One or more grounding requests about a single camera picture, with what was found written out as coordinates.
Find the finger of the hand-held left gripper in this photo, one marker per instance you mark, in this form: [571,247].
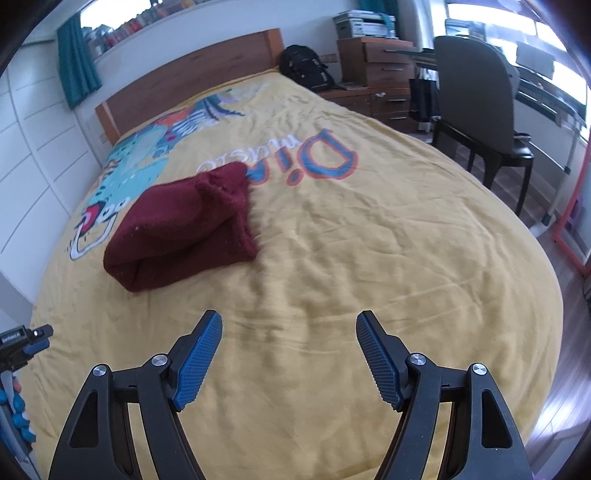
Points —
[41,337]

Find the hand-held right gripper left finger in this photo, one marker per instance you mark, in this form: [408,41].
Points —
[198,360]

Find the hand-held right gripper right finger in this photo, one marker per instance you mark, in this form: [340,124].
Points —
[378,360]

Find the maroon knitted sweater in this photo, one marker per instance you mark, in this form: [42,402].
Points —
[175,230]

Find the yellow printed bedspread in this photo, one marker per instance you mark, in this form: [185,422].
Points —
[346,254]

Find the white wardrobe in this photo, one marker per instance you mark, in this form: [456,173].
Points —
[27,161]

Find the low wooden drawer cabinet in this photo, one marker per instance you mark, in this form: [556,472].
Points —
[388,104]

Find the black hanging bag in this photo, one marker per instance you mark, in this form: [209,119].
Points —
[422,106]

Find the teal curtain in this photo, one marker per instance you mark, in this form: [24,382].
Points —
[374,5]
[76,64]

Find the grey chair with black legs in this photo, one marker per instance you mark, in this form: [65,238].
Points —
[471,92]

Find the wooden headboard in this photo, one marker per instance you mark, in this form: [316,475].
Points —
[184,69]

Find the tall wooden drawer chest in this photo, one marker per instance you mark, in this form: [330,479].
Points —
[383,60]

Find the black backpack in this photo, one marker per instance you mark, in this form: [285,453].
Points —
[304,64]

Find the glass desk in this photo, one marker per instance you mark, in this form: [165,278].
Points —
[545,99]

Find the row of books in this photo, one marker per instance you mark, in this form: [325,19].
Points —
[134,25]

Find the stack of storage boxes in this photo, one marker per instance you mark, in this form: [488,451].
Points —
[364,25]

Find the orange frame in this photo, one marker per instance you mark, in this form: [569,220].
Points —
[565,217]

